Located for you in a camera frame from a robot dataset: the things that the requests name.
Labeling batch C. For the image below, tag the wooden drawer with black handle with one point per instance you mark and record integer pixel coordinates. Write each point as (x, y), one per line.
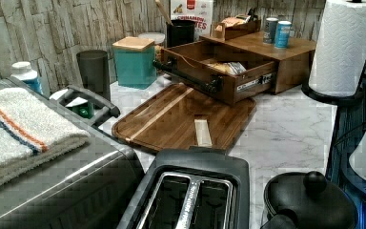
(190, 62)

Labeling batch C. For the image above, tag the snack packets in drawer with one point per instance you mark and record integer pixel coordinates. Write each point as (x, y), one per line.
(229, 67)

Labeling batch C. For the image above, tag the wooden drawer cabinet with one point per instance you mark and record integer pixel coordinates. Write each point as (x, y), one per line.
(294, 63)

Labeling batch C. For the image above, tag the wooden cutting board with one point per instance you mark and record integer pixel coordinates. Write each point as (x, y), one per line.
(166, 120)

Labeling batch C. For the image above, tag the small light wooden block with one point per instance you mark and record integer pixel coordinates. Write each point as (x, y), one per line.
(203, 136)

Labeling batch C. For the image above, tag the teal canister with wooden lid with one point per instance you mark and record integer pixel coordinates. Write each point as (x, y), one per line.
(133, 59)

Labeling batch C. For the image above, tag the black two-slot toaster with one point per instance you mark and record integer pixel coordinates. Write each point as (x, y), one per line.
(191, 189)

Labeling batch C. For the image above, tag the clear jar with white lid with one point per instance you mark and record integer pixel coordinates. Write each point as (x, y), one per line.
(158, 38)

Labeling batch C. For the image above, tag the black utensil holder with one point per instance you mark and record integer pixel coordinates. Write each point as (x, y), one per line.
(180, 32)

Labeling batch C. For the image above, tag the small wooden tray with packets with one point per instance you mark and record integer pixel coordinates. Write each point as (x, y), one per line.
(233, 27)

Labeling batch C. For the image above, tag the white lidded green jar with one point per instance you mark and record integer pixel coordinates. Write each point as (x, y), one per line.
(79, 105)

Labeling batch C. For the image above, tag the dark grey cup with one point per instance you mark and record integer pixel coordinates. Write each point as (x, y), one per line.
(94, 71)

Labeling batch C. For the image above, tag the cinnamon oat bites cereal box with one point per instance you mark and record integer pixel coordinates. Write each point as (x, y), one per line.
(199, 11)

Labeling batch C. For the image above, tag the wooden spoon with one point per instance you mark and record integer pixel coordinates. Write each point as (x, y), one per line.
(163, 12)

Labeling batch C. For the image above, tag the silver toaster oven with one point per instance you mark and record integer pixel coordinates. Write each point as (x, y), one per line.
(85, 188)

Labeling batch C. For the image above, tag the dark spice shaker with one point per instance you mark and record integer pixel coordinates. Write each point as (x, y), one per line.
(269, 30)

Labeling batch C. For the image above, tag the blue spice shaker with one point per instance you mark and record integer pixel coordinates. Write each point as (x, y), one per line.
(282, 34)

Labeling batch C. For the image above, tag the black paper towel holder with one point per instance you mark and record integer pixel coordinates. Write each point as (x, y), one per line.
(330, 97)

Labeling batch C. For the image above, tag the black pot lid with knob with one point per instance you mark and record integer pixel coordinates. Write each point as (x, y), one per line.
(307, 201)

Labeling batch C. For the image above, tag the white striped folded towel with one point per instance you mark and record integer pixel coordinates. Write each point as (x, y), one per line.
(32, 133)

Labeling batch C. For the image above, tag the white blue plastic bottle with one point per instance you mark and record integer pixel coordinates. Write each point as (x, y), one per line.
(23, 71)

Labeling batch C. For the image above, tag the paper towel roll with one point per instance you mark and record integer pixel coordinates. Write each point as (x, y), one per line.
(343, 47)

